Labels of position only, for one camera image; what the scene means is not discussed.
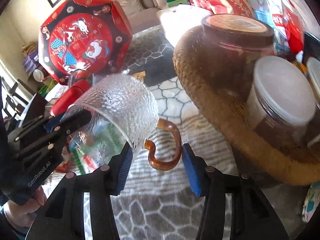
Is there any dark jar brown lid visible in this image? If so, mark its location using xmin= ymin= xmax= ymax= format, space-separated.
xmin=201 ymin=14 xmax=274 ymax=99

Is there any woven wicker basket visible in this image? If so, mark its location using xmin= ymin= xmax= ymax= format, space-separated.
xmin=172 ymin=26 xmax=319 ymax=186

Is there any person's left hand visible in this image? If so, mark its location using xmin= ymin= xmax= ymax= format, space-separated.
xmin=4 ymin=186 xmax=47 ymax=232

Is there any red octagonal gift box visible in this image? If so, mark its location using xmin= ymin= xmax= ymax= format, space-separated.
xmin=38 ymin=0 xmax=132 ymax=85

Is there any patterned grey white blanket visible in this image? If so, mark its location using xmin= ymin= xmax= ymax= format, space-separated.
xmin=42 ymin=24 xmax=308 ymax=240

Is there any white plastic container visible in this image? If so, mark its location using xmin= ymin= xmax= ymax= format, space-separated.
xmin=157 ymin=4 xmax=213 ymax=48

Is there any beige sofa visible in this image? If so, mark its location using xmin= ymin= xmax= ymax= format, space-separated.
xmin=96 ymin=0 xmax=181 ymax=34

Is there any red snack bags pile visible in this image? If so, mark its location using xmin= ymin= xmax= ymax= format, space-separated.
xmin=189 ymin=0 xmax=304 ymax=54

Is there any jar with white lid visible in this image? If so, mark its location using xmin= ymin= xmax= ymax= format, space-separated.
xmin=245 ymin=56 xmax=316 ymax=150

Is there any red eyeglass case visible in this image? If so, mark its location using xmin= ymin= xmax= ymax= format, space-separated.
xmin=50 ymin=80 xmax=91 ymax=116

